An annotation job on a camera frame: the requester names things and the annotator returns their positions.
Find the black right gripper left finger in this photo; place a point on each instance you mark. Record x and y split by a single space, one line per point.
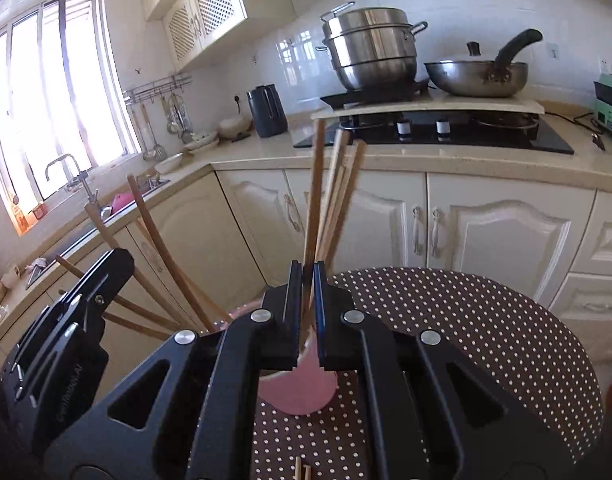
188 410

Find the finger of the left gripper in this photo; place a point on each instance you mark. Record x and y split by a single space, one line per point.
104 279

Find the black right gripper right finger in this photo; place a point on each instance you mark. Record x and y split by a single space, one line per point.
431 413

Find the cream lower kitchen cabinets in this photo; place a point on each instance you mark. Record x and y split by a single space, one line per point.
236 231

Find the cream kitchen cabinets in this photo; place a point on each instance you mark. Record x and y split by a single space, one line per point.
236 231
204 32

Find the kitchen window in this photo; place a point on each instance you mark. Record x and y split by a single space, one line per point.
59 93

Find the cream upper kitchen cabinets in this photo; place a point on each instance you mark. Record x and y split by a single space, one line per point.
204 32

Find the green kitchen appliance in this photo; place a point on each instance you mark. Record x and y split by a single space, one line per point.
603 102

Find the pink cylindrical utensil holder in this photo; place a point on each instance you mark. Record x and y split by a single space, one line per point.
303 390

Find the chrome sink faucet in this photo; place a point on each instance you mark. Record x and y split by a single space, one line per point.
79 177

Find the brown polka dot tablecloth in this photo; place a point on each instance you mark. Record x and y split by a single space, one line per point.
522 346

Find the white bowl on counter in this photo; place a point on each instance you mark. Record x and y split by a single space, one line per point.
169 164

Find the dark electric kettle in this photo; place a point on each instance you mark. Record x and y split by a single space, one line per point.
267 111

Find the black gas stove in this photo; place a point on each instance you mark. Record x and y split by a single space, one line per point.
467 128

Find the stone slab over stove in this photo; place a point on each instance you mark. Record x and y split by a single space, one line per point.
437 101

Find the stainless steel steamer pot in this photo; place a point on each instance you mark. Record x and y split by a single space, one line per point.
371 47

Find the wall utensil rail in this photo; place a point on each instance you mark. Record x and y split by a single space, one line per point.
159 87

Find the steel wok black handle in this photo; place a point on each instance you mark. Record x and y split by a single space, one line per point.
478 77

